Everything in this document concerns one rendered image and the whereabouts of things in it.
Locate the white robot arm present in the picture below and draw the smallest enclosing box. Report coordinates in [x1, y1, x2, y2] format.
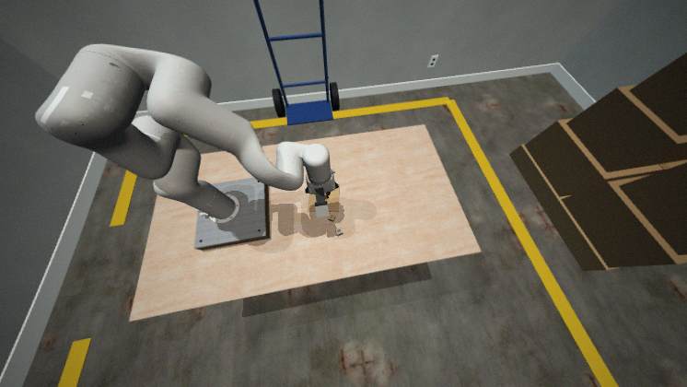
[35, 44, 335, 224]

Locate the tan flat mat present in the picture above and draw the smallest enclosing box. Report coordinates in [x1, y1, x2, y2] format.
[308, 184, 340, 212]

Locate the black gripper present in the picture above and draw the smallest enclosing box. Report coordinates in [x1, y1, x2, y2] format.
[305, 174, 339, 198]

